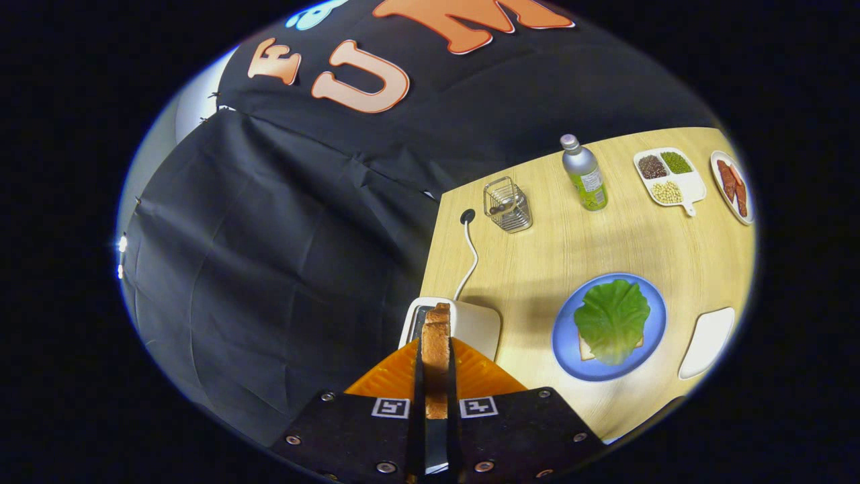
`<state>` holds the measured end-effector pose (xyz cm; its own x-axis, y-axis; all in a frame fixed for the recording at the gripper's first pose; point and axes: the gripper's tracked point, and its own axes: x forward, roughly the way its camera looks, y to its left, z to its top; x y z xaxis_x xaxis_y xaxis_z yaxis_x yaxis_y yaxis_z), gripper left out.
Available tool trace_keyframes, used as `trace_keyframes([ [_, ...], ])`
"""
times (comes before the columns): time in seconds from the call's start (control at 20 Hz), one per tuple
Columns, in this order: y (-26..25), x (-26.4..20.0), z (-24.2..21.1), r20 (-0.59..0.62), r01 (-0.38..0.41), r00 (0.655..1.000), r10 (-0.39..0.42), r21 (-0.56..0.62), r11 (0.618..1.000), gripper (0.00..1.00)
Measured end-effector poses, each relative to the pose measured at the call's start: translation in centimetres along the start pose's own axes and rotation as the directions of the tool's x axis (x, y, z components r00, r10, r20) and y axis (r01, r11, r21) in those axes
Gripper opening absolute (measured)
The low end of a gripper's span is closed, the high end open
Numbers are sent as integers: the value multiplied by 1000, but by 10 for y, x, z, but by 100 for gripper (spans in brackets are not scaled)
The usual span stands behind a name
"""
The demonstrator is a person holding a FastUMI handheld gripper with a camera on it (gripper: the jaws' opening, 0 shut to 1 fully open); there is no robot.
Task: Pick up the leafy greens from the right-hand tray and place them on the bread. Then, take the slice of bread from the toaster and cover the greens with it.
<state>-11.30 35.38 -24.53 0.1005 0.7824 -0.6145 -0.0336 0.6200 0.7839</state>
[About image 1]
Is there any green label metal bottle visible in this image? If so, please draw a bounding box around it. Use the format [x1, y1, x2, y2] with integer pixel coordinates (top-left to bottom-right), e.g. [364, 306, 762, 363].
[560, 133, 609, 212]

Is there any white bread slice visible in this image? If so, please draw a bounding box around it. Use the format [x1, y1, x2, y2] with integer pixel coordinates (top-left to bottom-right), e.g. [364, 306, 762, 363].
[578, 329, 646, 362]

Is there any green lettuce leaf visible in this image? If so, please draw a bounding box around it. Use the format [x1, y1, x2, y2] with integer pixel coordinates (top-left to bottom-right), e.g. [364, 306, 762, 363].
[573, 279, 652, 366]

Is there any white power cable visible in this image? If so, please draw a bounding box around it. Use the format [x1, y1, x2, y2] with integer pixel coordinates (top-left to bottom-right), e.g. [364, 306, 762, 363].
[454, 218, 479, 301]

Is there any white oval plate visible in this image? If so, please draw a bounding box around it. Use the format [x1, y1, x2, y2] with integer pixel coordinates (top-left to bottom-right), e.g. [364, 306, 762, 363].
[710, 150, 755, 226]

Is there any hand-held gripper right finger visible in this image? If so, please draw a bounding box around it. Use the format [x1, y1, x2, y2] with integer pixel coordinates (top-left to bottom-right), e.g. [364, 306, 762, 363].
[447, 336, 609, 484]

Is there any beige toaster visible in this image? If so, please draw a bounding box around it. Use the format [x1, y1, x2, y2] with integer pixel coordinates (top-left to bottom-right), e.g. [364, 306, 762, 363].
[398, 296, 502, 364]

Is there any blue round plate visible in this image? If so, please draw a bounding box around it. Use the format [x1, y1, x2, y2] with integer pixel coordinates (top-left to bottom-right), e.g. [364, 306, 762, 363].
[552, 272, 668, 382]

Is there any white square plate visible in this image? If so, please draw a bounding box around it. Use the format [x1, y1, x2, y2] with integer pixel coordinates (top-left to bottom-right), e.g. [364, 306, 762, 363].
[677, 307, 736, 381]

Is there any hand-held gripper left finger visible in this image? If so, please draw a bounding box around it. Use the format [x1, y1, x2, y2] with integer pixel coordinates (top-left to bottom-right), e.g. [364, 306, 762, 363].
[269, 336, 427, 484]

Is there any white divided snack tray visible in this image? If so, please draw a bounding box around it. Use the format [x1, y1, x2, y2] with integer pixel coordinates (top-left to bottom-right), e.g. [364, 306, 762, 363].
[633, 147, 707, 218]

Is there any browned toast slice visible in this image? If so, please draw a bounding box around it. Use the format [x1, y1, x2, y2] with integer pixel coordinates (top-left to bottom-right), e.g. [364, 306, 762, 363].
[421, 302, 452, 420]

